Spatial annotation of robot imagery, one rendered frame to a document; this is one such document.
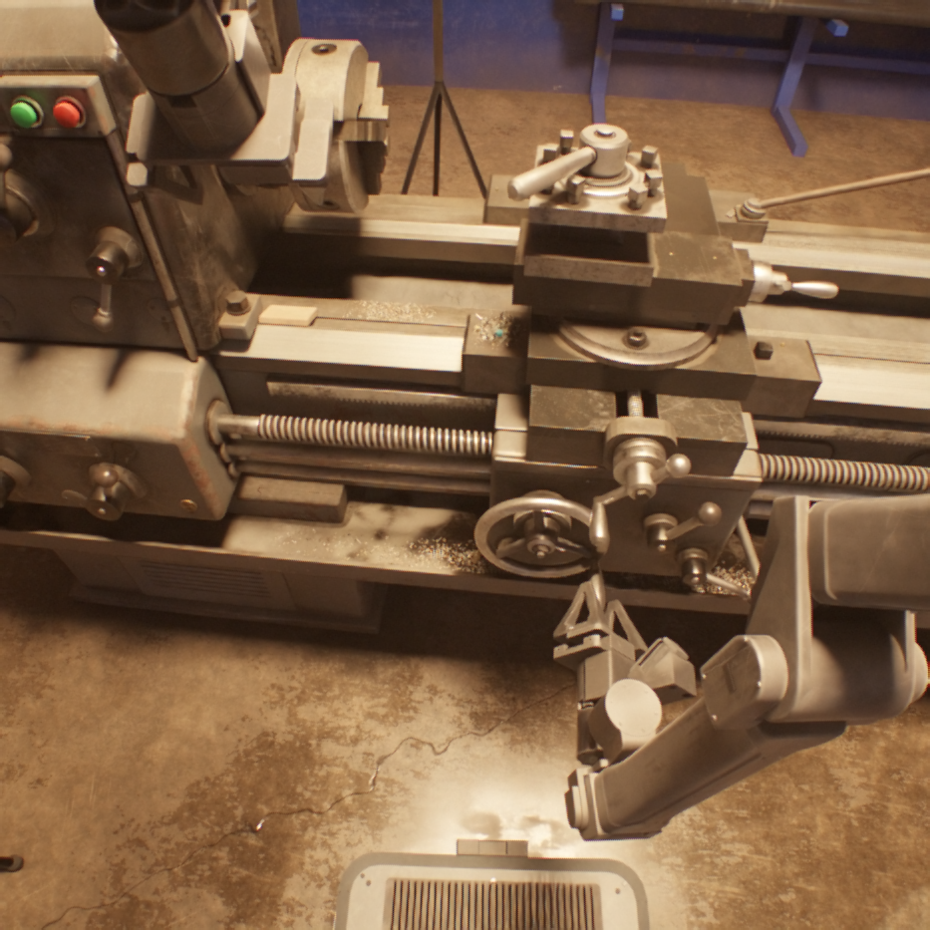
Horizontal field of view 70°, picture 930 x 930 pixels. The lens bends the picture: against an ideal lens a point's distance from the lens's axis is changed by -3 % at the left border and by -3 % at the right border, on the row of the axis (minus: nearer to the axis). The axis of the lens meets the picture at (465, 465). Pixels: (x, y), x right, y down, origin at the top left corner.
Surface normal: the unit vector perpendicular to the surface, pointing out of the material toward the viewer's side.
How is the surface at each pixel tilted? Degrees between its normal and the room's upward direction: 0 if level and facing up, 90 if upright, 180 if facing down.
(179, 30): 111
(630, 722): 8
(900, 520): 78
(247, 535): 0
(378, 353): 36
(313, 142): 30
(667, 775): 82
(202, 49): 106
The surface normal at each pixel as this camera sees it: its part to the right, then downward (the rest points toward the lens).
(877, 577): -0.96, -0.01
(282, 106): -0.01, -0.17
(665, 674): -0.72, -0.50
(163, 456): -0.10, 0.77
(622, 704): 0.15, -0.62
